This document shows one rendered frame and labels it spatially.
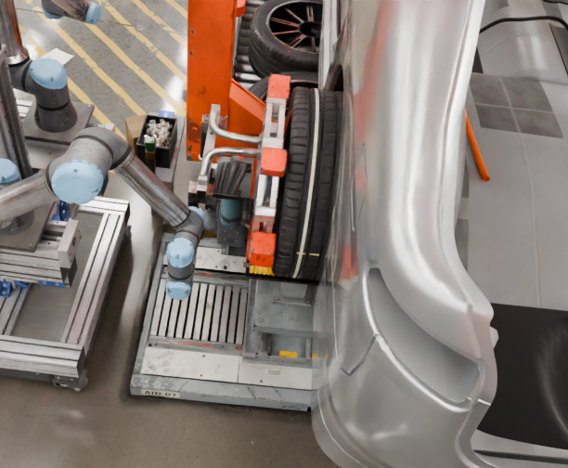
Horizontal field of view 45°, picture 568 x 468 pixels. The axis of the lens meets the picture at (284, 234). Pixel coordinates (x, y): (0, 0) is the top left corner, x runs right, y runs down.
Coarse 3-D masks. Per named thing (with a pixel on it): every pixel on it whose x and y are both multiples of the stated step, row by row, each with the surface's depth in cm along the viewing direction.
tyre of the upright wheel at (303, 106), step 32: (320, 96) 222; (320, 128) 211; (288, 160) 212; (320, 160) 209; (288, 192) 208; (320, 192) 208; (288, 224) 211; (320, 224) 211; (288, 256) 219; (320, 256) 219
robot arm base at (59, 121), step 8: (72, 104) 250; (40, 112) 243; (48, 112) 242; (56, 112) 243; (64, 112) 244; (72, 112) 248; (40, 120) 245; (48, 120) 244; (56, 120) 244; (64, 120) 247; (72, 120) 248; (40, 128) 247; (48, 128) 245; (56, 128) 246; (64, 128) 247
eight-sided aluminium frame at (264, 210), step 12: (276, 108) 225; (276, 120) 249; (264, 132) 220; (264, 144) 212; (276, 144) 212; (264, 180) 213; (276, 180) 213; (276, 192) 213; (264, 204) 214; (276, 204) 215; (264, 216) 214; (252, 228) 255; (264, 228) 255
